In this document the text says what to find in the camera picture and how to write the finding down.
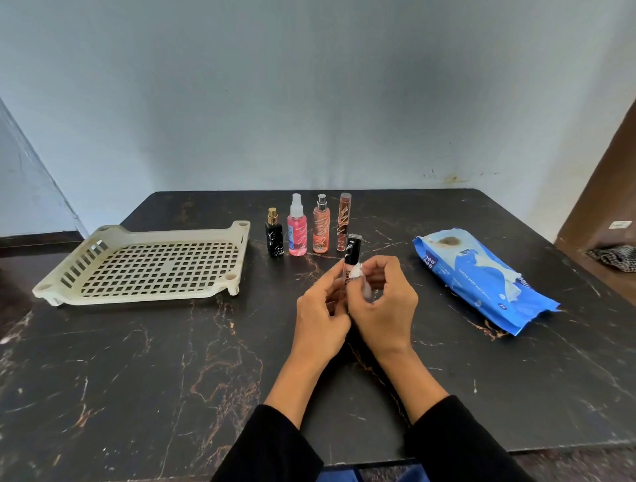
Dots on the white wipe in packet opening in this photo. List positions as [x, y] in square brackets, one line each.
[497, 278]

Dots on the blue wet wipes packet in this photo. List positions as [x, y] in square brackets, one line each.
[477, 280]

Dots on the blue trousers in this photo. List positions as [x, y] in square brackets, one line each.
[367, 475]

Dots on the black-capped lip gloss tube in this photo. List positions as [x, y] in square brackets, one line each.
[353, 251]

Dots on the orange spray bottle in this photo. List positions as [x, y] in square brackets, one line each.
[321, 231]

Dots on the small white label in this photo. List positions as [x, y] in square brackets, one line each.
[620, 224]

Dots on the brown patterned tube bottle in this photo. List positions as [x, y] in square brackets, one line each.
[344, 223]

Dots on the person's right hand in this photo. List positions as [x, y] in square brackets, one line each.
[390, 318]

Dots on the black white checkered cloth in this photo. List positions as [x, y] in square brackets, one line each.
[616, 258]

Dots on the white wet wipe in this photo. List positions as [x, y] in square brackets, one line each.
[366, 289]

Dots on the person's right forearm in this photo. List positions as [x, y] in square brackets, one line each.
[432, 412]

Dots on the person's left forearm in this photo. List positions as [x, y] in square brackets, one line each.
[283, 412]

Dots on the person's left thumb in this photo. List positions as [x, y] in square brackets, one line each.
[328, 287]

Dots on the person's left hand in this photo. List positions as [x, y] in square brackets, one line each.
[318, 325]

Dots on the pink spray bottle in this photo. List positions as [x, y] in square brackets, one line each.
[297, 236]

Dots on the black marbled perfume bottle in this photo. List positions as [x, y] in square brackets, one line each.
[275, 242]

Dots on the cream plastic perforated tray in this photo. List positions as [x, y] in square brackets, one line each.
[149, 268]

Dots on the person's right thumb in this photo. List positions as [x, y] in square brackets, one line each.
[357, 300]

